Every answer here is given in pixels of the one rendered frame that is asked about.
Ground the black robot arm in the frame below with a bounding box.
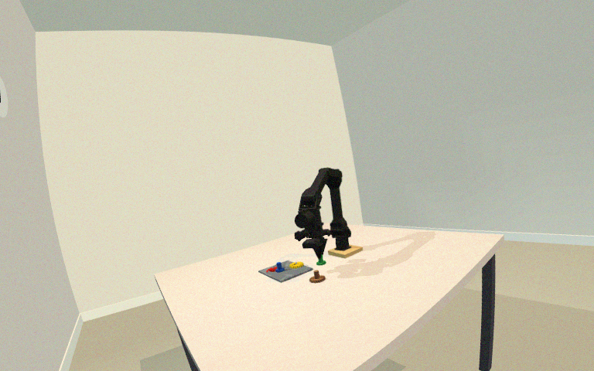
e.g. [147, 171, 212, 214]
[295, 168, 351, 251]

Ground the brown toothed gear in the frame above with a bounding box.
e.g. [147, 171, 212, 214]
[309, 270, 326, 283]

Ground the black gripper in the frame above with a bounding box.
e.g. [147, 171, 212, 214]
[302, 221, 331, 258]

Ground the yellow gear with black stripe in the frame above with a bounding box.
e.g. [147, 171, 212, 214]
[289, 261, 304, 269]

